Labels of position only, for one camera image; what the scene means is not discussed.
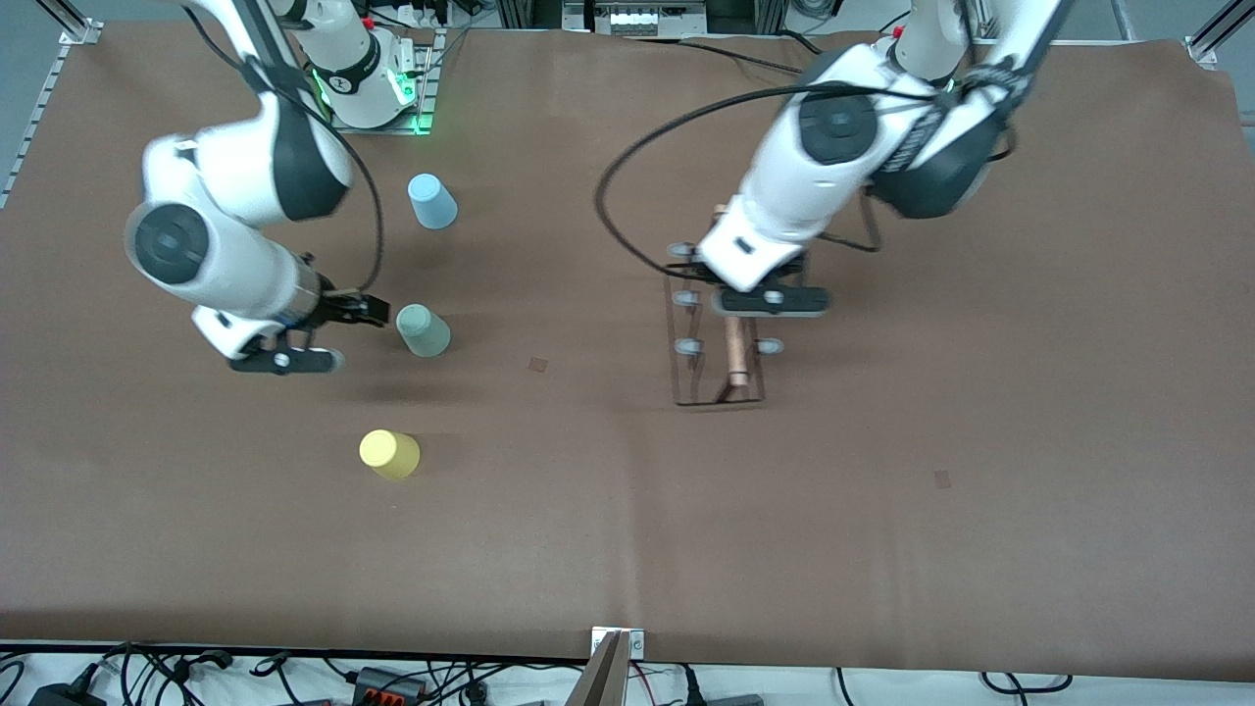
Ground long black base cable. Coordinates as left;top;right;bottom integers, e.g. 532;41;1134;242
627;35;817;77

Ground brown table cover sheet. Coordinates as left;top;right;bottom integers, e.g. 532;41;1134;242
0;22;1255;682

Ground black power adapter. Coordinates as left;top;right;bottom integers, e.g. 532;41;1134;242
27;680;107;706

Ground light blue plastic cup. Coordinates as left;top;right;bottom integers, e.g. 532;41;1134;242
407;174;459;230

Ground white power strip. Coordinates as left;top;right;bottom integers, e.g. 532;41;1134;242
586;0;709;36

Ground mint green plastic cup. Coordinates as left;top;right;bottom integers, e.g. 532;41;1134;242
395;304;452;359

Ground black orange connector box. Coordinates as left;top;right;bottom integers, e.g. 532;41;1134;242
351;667;429;703

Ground black wire cup holder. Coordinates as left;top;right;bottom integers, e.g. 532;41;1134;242
665;201;785;408

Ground right arm aluminium base plate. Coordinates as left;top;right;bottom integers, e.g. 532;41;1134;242
328;27;447;135

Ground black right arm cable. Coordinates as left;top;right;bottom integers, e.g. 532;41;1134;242
181;0;385;295

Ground aluminium profile post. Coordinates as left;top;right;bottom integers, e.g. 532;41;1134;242
564;630;630;706

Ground looped black cable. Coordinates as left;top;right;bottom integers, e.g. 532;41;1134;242
980;671;1072;693

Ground yellow plastic cup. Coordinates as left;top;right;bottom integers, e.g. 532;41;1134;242
359;429;422;481

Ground aluminium frame rail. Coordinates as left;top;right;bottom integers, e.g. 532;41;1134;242
1184;0;1255;68
0;20;99;212

